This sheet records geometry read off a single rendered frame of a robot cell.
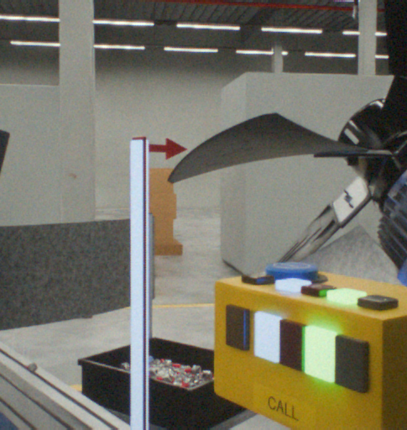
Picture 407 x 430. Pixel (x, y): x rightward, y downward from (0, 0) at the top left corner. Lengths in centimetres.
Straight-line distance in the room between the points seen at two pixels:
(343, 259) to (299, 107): 627
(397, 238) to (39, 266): 191
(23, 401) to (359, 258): 51
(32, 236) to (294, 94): 493
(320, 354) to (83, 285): 234
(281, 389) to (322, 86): 681
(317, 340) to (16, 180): 646
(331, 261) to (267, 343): 44
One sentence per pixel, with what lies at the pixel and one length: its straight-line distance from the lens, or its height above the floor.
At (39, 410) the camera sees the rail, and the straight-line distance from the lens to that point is 93.
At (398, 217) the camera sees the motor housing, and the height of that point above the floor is 110.
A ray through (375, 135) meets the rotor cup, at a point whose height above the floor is 121.
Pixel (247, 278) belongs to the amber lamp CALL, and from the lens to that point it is 46.
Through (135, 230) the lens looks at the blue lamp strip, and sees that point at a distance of 69.
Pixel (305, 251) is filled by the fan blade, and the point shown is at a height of 103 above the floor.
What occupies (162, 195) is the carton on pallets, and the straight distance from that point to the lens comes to 887.
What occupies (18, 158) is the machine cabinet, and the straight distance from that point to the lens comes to 681.
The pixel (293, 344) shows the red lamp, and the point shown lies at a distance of 42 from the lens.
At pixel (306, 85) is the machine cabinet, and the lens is 715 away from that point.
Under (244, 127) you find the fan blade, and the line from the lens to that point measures 71.
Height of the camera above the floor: 115
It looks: 3 degrees down
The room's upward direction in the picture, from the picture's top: straight up
